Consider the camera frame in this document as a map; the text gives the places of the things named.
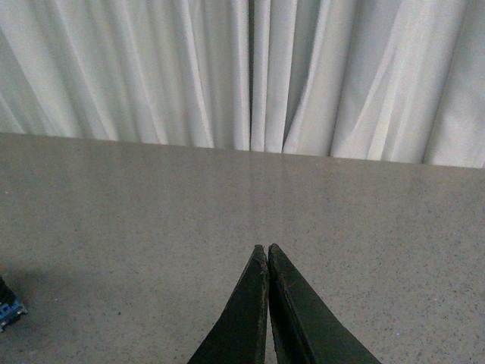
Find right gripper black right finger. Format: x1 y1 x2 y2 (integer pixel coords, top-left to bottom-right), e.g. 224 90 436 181
268 243 379 363

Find white pleated curtain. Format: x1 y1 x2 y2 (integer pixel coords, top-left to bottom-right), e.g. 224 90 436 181
1 1 484 168

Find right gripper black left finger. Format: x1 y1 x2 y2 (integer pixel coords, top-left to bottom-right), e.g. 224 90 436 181
189 245 269 364

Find blue black button base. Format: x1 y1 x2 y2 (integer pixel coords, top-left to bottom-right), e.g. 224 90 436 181
1 278 28 332

